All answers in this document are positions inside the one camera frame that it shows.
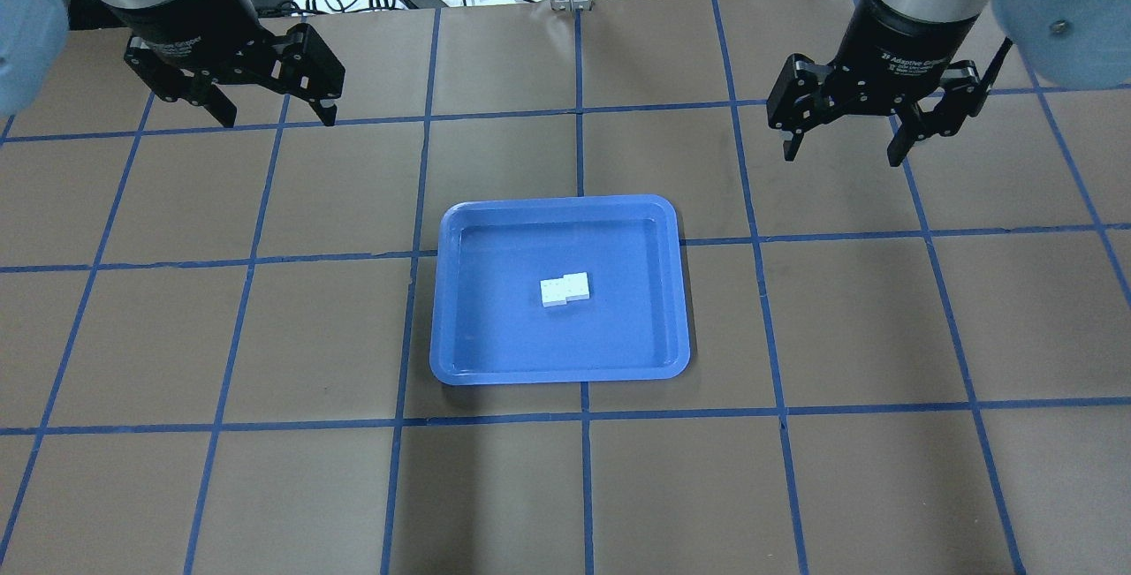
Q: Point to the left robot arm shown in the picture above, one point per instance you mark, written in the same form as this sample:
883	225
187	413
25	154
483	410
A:
33	33

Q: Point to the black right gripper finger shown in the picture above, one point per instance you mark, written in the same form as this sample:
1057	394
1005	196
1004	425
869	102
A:
796	104
965	93

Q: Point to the white block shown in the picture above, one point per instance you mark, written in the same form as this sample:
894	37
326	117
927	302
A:
555	292
576	286

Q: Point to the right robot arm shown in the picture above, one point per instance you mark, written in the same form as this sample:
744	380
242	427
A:
1078	44

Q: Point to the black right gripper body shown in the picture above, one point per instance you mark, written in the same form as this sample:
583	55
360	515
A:
901	45

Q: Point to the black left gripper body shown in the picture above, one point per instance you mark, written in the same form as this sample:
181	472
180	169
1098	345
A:
181	10

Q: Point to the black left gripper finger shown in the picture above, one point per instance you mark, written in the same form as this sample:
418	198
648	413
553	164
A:
171	84
316	74

